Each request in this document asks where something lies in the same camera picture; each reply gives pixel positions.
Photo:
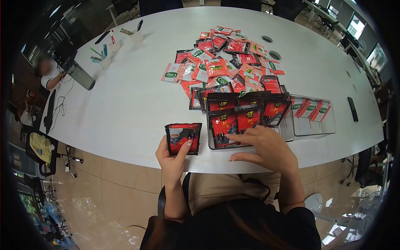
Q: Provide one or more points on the black keyboard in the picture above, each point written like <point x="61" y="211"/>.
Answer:
<point x="49" y="112"/>

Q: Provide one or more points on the pile of mixed drink sachets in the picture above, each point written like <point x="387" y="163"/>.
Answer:
<point x="218" y="67"/>

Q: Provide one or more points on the person's legs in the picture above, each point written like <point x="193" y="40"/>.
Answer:
<point x="218" y="187"/>

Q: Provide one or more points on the black pen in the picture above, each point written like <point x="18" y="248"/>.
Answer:
<point x="139" y="25"/>

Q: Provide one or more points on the person's left hand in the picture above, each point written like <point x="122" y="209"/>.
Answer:
<point x="170" y="161"/>

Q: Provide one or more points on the person's left fingers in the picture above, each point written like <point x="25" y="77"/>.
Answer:
<point x="163" y="143"/>

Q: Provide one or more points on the person's right hand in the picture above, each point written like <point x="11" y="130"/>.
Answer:
<point x="268" y="150"/>

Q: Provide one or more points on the person's left thumb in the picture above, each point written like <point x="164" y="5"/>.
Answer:
<point x="184" y="150"/>

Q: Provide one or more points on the yellow cloth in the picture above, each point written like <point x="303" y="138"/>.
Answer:
<point x="40" y="147"/>

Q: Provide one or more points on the red white marker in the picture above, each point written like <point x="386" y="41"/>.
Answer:
<point x="113" y="37"/>

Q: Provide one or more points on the red black coffee packet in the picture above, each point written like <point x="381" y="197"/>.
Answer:
<point x="183" y="137"/>
<point x="253" y="99"/>
<point x="275" y="111"/>
<point x="248" y="118"/>
<point x="222" y="126"/>
<point x="222" y="100"/>

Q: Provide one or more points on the person's right thumb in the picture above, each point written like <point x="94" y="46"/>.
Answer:
<point x="242" y="157"/>

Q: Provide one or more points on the clear plastic box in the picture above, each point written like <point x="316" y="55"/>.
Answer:
<point x="312" y="126"/>
<point x="215" y="147"/>

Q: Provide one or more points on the person's right index finger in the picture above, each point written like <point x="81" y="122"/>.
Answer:
<point x="239" y="137"/>

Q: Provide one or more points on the black phone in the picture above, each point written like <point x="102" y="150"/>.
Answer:
<point x="352" y="109"/>

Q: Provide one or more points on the person's body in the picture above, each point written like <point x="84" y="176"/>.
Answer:
<point x="234" y="228"/>

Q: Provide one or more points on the green pen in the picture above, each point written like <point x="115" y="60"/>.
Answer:
<point x="95" y="51"/>

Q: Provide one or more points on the black flat device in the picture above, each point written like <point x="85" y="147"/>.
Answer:
<point x="102" y="37"/>

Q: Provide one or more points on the pink tea packet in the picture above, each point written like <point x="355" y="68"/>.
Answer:
<point x="309" y="108"/>
<point x="322" y="112"/>
<point x="297" y="107"/>

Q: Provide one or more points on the grey metal flask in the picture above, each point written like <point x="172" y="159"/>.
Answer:
<point x="80" y="75"/>

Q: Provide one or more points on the black laptop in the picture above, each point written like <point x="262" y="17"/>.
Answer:
<point x="64" y="53"/>

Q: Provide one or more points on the white paper cup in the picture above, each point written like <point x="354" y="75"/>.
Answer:
<point x="136" y="36"/>
<point x="114" y="47"/>
<point x="105" y="61"/>

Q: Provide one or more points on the desk row with monitors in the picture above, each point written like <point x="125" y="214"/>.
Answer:
<point x="353" y="31"/>

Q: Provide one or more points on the person's right fingers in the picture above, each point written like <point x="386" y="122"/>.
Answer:
<point x="257" y="129"/>

